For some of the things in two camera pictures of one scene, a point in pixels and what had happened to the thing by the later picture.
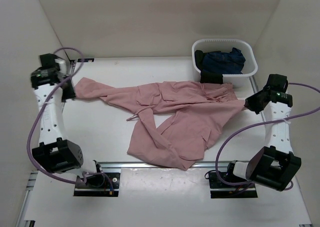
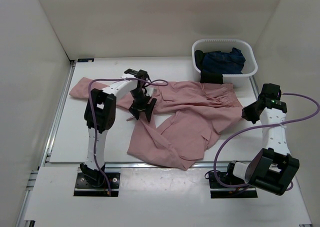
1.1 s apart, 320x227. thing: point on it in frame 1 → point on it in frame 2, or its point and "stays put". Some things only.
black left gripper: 70,94 → 135,108
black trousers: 206,76 stays put
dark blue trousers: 231,63 stays put
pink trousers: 178,119 stays put
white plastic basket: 247,48 stays put
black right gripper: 250,104 → 247,114
